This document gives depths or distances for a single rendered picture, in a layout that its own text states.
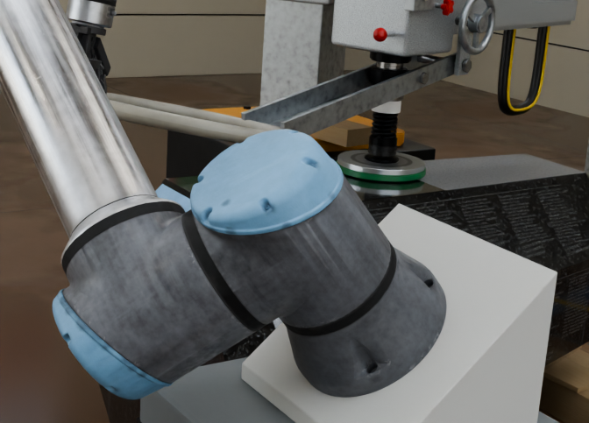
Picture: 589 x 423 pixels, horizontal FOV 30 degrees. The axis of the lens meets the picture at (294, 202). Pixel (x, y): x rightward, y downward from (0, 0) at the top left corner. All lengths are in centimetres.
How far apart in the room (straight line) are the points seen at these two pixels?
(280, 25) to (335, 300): 218
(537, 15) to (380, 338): 193
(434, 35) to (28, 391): 159
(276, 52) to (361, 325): 216
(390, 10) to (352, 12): 11
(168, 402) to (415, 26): 139
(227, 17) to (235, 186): 811
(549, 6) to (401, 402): 202
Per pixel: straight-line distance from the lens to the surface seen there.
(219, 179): 115
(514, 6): 291
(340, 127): 307
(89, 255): 119
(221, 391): 135
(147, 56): 893
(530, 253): 264
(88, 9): 215
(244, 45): 934
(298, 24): 325
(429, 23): 256
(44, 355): 358
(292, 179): 109
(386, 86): 254
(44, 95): 129
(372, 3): 254
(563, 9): 316
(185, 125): 191
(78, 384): 338
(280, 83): 329
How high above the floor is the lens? 142
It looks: 15 degrees down
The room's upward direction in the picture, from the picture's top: 4 degrees clockwise
